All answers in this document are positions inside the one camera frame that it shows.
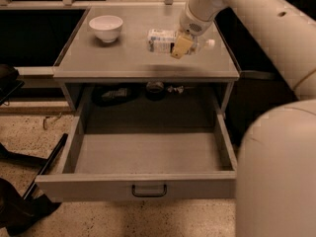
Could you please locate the small metal clutter piece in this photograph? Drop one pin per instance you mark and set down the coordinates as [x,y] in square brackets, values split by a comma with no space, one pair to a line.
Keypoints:
[177,89]

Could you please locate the clear plastic bottle white label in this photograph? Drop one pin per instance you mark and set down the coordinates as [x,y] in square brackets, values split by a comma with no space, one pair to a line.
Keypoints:
[163,41]

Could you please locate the black office chair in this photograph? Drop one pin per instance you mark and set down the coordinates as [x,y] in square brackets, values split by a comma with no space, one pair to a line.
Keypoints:
[260,87]

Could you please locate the dark tape roll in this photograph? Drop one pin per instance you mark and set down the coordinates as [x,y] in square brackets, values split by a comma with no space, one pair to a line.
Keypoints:
[155,91]

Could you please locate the black bar on floor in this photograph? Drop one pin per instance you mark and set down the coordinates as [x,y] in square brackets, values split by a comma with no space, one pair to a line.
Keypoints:
[47,163]

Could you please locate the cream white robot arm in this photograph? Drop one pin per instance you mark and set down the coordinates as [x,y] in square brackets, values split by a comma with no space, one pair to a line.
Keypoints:
[273,111]

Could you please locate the black object inside cabinet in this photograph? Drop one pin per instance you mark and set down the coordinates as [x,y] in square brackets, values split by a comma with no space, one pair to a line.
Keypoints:
[106,96]

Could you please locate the white ceramic bowl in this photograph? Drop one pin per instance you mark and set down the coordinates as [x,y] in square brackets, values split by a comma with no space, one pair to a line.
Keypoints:
[106,28]

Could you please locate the grey metal drawer cabinet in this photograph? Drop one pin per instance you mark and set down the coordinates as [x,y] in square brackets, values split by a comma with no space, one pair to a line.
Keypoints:
[127,59]

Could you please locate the black drawer handle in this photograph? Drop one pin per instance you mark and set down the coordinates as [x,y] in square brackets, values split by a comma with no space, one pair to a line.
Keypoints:
[149,191]

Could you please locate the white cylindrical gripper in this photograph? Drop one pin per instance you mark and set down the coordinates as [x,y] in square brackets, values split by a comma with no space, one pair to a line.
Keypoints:
[195,24]

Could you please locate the black chair at left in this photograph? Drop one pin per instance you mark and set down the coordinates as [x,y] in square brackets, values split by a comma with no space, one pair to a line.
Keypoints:
[9,82]

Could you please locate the open grey top drawer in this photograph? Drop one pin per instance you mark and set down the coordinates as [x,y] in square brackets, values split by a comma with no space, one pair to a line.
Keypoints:
[181,142]

